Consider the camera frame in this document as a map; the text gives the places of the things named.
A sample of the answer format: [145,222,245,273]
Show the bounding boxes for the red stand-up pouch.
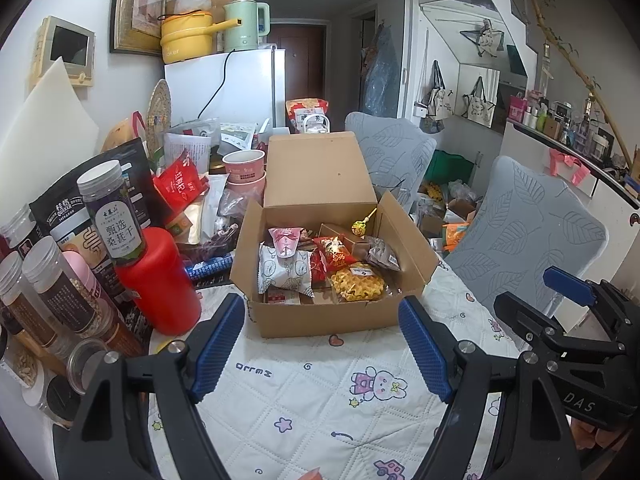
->
[152,149,210,208]

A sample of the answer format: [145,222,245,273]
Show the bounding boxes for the purple label jar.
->
[76,160,146,267]

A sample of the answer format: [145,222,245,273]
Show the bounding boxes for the blue packet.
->
[185,255,235,281]

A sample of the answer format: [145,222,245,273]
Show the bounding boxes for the brown paper bag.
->
[102,114,146,153]

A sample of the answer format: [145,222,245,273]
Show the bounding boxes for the white printed bread packet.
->
[257,242,316,297]

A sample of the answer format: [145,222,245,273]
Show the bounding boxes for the red gold candy packet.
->
[320,236,358,273]
[310,250,329,283]

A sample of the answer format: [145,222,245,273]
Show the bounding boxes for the white green pouch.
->
[220,121,261,151]

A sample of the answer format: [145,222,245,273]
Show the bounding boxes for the pink bottle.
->
[62,250,126,311]

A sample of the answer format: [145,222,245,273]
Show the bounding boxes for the red plastic canister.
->
[116,227,202,337]

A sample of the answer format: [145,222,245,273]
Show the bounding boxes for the black power cable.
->
[197,50,236,118]

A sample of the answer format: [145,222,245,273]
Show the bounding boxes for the green plastic crate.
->
[430,150,476,188]

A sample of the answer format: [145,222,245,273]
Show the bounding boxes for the person's right hand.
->
[569,416,640,461]

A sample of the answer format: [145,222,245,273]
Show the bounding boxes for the white refrigerator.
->
[164,46,287,133]

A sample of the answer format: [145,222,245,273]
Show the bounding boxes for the white round container with handle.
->
[300,114,332,135]

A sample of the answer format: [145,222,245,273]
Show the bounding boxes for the brown door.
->
[272,25,326,101]

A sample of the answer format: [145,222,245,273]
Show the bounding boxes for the clear jar of nuts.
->
[22,236,118,338]

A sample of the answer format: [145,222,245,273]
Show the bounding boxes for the pink triangular snack packet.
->
[268,226,304,260]

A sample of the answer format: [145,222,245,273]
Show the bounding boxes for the small brown carton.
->
[320,223,373,261]

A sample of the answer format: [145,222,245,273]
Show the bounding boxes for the canvas tote bag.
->
[420,60,453,121]

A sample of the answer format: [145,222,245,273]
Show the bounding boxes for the pink ribbon bow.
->
[549,149,591,186]

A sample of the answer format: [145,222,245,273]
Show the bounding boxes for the brown cardboard box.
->
[230,131,440,339]

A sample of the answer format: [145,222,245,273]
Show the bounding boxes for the red white snack bag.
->
[285,97,331,133]

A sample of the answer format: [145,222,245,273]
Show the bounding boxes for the pale green electric kettle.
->
[222,0,271,52]

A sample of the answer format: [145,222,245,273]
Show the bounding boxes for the black cereal pouch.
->
[29,137,166,281]

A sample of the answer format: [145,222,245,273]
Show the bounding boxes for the clear packet of yellow snacks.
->
[327,261,387,303]

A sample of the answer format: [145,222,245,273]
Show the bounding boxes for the bamboo stalk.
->
[522,0,633,161]

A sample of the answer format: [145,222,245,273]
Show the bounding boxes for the grey leaf pattern chair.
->
[345,111,437,211]
[442,156,608,333]

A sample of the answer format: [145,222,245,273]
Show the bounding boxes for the white board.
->
[0,56,101,221]

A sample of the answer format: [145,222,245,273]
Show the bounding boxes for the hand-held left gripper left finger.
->
[52,292,247,480]

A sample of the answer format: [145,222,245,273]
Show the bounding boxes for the white cartoon print tablecloth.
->
[145,255,571,480]

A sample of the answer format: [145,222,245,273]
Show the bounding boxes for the blue plastic bag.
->
[362,25,403,121]

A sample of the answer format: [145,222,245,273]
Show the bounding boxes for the wall intercom monitor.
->
[28,16,96,92]

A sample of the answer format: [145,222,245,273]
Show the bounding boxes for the printed paper sheet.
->
[164,132,208,173]

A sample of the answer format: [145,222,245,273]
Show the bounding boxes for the clear dark snack packet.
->
[365,237,401,272]

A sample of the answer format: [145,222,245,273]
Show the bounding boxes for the round woven mat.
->
[146,80,173,161]

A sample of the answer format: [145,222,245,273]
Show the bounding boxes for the green lollipop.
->
[351,208,379,237]

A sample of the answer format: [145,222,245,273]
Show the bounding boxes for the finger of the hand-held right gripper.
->
[494,291,640,361]
[544,266,640,321]

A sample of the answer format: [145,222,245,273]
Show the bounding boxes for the orange snack bag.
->
[442,222,471,253]

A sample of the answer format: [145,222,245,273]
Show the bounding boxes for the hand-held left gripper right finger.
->
[398,296,583,480]

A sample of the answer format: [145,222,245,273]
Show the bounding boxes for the red orange carton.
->
[165,207,193,233]

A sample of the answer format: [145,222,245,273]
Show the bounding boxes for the gold framed picture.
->
[110,0,171,56]

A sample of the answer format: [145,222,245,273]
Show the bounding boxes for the yellow cooking pot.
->
[160,10,244,64]

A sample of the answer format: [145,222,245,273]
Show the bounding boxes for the row of cosmetic bottles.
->
[507,87,640,181]

